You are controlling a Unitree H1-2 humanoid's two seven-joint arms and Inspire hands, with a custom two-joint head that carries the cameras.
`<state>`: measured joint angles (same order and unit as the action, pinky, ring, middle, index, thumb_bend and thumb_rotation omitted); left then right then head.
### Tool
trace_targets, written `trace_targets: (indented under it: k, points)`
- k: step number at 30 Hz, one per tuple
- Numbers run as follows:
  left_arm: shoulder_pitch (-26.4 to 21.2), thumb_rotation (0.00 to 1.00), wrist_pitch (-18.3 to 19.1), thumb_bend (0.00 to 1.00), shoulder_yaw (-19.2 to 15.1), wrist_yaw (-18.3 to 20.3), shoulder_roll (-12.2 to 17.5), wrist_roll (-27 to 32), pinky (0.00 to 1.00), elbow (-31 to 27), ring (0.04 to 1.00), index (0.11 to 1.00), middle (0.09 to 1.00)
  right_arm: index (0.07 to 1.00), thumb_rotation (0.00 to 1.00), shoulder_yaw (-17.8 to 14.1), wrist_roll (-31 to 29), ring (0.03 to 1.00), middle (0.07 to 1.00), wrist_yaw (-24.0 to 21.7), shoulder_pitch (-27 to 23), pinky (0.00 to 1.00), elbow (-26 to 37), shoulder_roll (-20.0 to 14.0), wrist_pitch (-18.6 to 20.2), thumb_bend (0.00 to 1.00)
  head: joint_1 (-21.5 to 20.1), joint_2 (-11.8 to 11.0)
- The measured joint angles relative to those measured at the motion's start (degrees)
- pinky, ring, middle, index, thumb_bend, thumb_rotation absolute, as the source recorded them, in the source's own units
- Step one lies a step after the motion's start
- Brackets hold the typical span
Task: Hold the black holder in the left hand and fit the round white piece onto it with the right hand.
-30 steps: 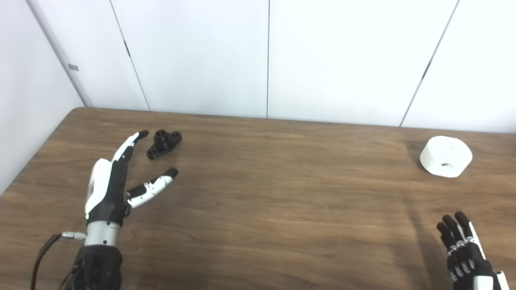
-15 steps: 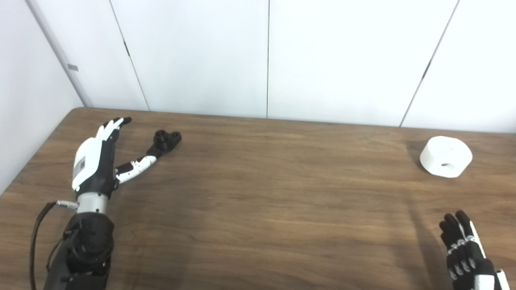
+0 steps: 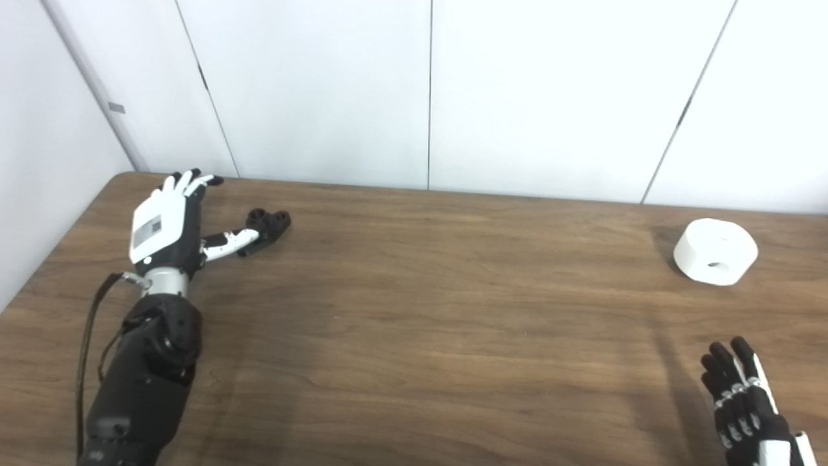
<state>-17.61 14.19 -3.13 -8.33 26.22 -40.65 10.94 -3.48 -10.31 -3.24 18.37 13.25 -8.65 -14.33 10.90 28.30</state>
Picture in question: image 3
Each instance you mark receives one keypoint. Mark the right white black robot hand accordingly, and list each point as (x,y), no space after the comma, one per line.
(750,421)

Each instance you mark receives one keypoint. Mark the grey wall corner trim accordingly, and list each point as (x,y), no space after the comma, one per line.
(85,65)

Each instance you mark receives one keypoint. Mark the small grey wall tag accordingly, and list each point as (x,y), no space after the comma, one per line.
(116,107)

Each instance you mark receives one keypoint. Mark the round white plastic piece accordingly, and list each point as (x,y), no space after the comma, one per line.
(711,243)

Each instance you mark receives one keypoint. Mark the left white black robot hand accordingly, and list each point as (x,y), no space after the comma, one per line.
(162,223)

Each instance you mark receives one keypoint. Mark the black plastic holder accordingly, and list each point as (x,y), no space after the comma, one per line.
(273,225)

